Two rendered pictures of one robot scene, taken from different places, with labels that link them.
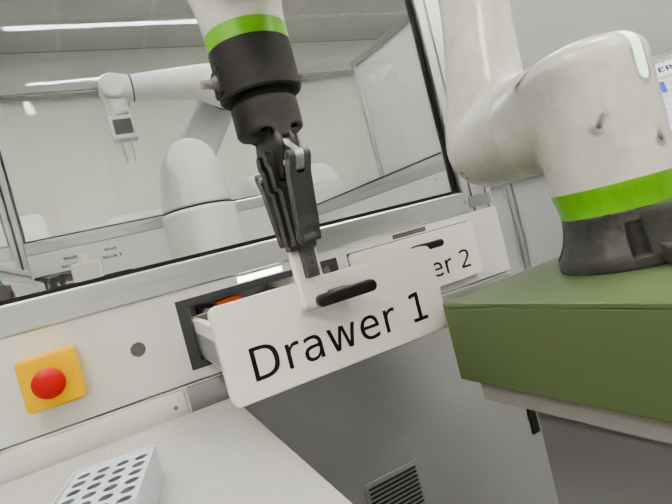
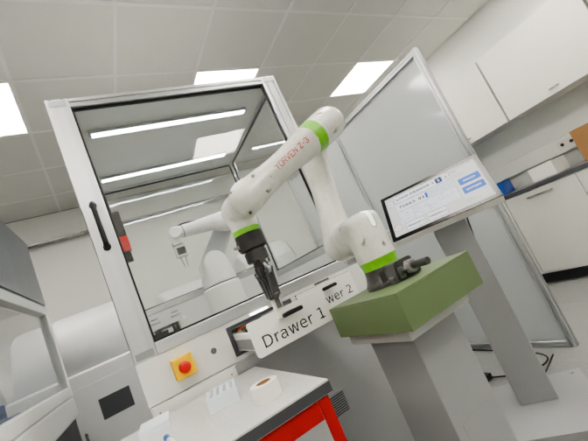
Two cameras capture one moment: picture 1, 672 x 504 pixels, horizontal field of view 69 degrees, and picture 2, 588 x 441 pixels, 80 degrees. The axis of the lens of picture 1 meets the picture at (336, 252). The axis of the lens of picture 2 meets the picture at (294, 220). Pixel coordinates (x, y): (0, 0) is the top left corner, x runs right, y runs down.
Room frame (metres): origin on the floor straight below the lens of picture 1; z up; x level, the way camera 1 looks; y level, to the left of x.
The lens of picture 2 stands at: (-0.61, -0.05, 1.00)
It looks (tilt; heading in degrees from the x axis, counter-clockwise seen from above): 9 degrees up; 356
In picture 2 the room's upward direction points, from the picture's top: 24 degrees counter-clockwise
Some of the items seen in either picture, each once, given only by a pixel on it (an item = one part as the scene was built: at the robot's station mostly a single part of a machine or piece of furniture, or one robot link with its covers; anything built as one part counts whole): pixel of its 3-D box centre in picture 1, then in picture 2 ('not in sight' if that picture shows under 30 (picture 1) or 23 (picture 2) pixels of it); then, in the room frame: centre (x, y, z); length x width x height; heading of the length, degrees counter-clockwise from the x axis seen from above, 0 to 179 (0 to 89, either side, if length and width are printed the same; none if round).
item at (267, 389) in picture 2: not in sight; (266, 389); (0.30, 0.12, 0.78); 0.07 x 0.07 x 0.04
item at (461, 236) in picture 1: (419, 263); (328, 294); (0.96, -0.15, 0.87); 0.29 x 0.02 x 0.11; 115
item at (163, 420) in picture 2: not in sight; (155, 423); (0.53, 0.51, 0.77); 0.13 x 0.09 x 0.02; 21
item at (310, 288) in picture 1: (310, 278); (279, 308); (0.54, 0.04, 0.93); 0.03 x 0.01 x 0.07; 115
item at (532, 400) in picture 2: not in sight; (489, 304); (1.11, -0.85, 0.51); 0.50 x 0.45 x 1.02; 153
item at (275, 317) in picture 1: (339, 318); (291, 321); (0.57, 0.02, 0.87); 0.29 x 0.02 x 0.11; 115
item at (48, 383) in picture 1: (49, 382); (185, 367); (0.64, 0.41, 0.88); 0.04 x 0.03 x 0.04; 115
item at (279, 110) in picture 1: (273, 142); (259, 262); (0.55, 0.04, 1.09); 0.08 x 0.07 x 0.09; 25
